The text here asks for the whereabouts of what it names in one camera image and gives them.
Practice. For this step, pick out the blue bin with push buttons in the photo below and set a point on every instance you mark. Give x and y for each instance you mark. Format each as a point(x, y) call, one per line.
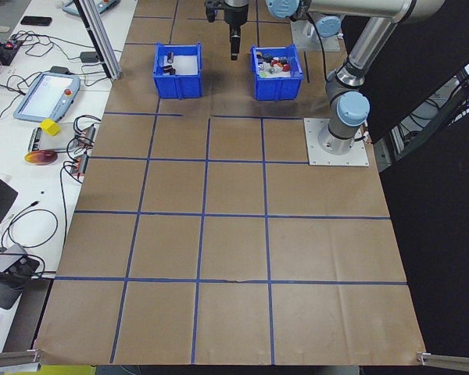
point(275, 88)

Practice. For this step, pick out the blue bin with black capacitors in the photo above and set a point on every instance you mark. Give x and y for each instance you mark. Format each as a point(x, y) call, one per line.
point(177, 86)

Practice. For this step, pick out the green white push button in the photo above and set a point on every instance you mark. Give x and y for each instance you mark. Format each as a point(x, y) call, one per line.
point(262, 73)

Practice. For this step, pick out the red mushroom push button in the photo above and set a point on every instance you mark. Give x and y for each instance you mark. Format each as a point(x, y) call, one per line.
point(275, 61)
point(285, 67)

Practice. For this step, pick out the black orange adapter box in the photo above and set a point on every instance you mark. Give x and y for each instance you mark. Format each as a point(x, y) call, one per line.
point(85, 134)
point(79, 166)

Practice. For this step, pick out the small grey electronic box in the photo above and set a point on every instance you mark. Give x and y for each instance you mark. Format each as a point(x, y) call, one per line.
point(34, 140)

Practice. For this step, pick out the white foam bin liner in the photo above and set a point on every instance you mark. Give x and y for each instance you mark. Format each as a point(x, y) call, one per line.
point(282, 75)
point(187, 64)

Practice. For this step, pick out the long black cylinder capacitor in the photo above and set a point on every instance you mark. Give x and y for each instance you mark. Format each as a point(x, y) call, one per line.
point(171, 57)

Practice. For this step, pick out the black ribbed rectangular block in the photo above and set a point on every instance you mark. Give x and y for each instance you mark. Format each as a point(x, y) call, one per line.
point(173, 72)

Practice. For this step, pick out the short black silver cylinder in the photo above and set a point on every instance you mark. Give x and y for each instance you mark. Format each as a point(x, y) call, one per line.
point(166, 69)

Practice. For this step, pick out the light blue teach pendant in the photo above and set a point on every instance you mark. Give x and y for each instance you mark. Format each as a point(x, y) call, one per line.
point(43, 97)
point(108, 7)

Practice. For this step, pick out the aluminium profile column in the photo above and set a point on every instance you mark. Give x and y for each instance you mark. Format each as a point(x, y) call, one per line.
point(102, 39)

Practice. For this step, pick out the black power adapter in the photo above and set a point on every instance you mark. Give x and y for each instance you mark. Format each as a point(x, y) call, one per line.
point(89, 57)

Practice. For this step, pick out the dark grey power brick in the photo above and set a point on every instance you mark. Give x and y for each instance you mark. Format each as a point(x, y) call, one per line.
point(60, 70)

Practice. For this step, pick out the black smartphone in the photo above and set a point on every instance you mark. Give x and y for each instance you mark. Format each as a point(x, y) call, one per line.
point(36, 20)

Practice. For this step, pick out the yellow cube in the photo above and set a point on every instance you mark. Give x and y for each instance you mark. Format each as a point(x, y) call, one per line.
point(49, 128)

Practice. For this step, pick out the red yellow mango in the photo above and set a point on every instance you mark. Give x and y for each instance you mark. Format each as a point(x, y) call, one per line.
point(41, 158)

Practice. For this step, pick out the black electronics board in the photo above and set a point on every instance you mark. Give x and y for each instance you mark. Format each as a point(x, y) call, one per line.
point(9, 48)

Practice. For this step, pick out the grey docking hub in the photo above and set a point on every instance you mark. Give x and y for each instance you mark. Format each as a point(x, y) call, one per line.
point(11, 256)

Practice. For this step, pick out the silver monitor base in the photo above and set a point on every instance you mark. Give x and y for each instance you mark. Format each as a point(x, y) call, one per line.
point(0, 295)

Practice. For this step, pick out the yellow green sheet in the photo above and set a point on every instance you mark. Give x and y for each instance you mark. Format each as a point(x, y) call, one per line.
point(54, 370)

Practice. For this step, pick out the aluminium profile bar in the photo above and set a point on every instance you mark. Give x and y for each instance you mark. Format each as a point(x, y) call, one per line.
point(11, 357)
point(453, 361)

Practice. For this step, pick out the yellow push button switch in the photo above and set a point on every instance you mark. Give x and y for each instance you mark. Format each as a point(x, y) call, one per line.
point(259, 52)

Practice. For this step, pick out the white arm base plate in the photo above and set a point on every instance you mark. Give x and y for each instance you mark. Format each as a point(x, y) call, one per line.
point(297, 39)
point(351, 159)

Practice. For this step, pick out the metal frame bars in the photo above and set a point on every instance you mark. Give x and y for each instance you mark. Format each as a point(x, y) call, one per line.
point(398, 136)

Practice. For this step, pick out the black frame cover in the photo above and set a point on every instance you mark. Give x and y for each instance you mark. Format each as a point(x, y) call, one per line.
point(434, 234)

